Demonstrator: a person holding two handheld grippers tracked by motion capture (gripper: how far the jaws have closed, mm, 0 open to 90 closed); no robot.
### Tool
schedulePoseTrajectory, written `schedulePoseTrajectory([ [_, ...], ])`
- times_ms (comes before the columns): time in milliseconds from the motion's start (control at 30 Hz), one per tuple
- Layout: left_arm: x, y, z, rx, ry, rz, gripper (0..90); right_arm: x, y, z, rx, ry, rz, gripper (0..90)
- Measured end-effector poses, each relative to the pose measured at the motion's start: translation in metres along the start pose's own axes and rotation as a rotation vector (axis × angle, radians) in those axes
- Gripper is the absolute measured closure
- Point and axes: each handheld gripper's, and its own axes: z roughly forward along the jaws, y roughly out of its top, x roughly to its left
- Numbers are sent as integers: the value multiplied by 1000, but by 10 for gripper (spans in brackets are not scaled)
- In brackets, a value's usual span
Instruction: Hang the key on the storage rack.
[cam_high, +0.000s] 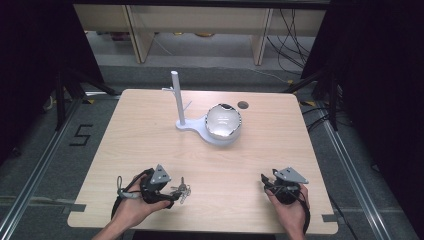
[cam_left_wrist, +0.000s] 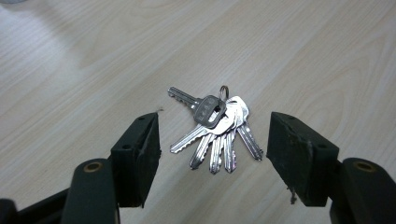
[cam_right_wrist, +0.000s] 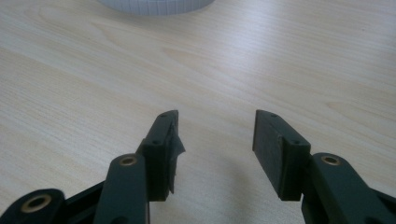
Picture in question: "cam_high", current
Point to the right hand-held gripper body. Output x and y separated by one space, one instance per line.
287 186

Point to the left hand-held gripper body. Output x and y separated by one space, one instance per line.
156 186

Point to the bunch of silver keys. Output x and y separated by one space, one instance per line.
182 192

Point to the person's right hand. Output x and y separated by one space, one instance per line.
292 213

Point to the person's left hand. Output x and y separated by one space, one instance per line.
133 208

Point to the white stand with pole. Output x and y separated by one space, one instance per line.
195 125

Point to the shiny silver metal bowl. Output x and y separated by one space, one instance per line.
222 120

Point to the dark round table grommet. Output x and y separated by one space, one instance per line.
243 105

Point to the black metal stand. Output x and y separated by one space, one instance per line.
328 93
68 90

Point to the dark curtain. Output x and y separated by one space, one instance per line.
383 83
30 66

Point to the yellow object under shelf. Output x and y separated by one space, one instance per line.
204 34

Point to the light wooden shelf unit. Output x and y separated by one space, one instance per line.
200 20

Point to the aluminium floor rail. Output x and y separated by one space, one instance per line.
355 173
40 166

